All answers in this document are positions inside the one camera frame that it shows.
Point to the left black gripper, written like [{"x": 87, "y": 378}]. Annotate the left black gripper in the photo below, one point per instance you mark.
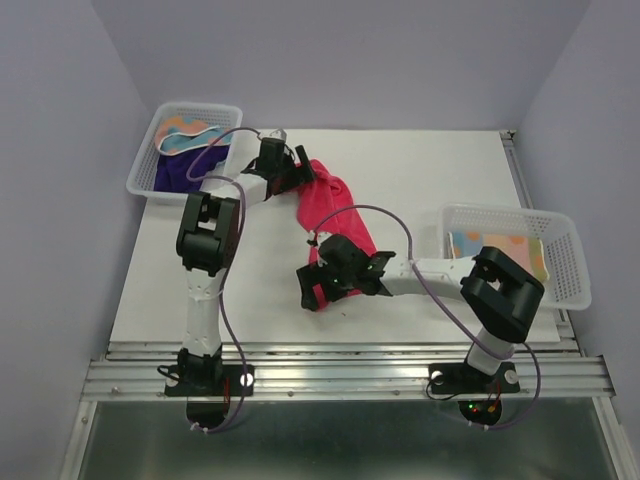
[{"x": 299, "y": 175}]

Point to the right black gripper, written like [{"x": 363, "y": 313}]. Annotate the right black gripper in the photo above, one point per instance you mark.
[{"x": 312, "y": 275}]

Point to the pink towel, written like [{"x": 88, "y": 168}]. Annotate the pink towel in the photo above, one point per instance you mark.
[{"x": 326, "y": 204}]

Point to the blue orange patterned towel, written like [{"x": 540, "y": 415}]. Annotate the blue orange patterned towel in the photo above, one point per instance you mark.
[{"x": 180, "y": 134}]

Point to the orange polka dot towel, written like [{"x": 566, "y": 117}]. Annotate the orange polka dot towel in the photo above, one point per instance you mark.
[{"x": 528, "y": 252}]

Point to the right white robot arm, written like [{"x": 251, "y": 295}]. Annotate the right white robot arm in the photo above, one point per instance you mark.
[{"x": 503, "y": 296}]

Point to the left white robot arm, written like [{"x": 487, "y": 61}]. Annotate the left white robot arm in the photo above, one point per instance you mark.
[{"x": 207, "y": 240}]

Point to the purple towel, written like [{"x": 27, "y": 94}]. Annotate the purple towel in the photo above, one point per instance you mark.
[{"x": 171, "y": 172}]

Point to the white basket at left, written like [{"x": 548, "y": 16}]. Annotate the white basket at left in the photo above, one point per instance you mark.
[{"x": 141, "y": 179}]

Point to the white basket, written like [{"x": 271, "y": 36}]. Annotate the white basket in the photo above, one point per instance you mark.
[
  {"x": 568, "y": 286},
  {"x": 141, "y": 179}
]

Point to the white basket at right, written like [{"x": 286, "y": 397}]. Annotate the white basket at right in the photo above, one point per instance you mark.
[{"x": 568, "y": 286}]

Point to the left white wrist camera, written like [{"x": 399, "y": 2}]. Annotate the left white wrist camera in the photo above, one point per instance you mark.
[{"x": 278, "y": 134}]

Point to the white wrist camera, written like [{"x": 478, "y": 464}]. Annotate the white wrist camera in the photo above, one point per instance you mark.
[
  {"x": 278, "y": 134},
  {"x": 316, "y": 238}
]

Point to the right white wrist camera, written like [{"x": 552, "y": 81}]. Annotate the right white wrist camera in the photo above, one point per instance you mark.
[{"x": 316, "y": 238}]

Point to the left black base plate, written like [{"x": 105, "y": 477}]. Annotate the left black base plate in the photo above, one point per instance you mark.
[{"x": 232, "y": 383}]

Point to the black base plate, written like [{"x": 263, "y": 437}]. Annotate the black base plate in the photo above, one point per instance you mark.
[
  {"x": 461, "y": 379},
  {"x": 232, "y": 383}
]

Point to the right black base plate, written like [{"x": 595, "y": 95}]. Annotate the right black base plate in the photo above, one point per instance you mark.
[{"x": 461, "y": 379}]

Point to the aluminium mounting rail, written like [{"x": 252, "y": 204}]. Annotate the aluminium mounting rail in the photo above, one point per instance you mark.
[{"x": 324, "y": 372}]

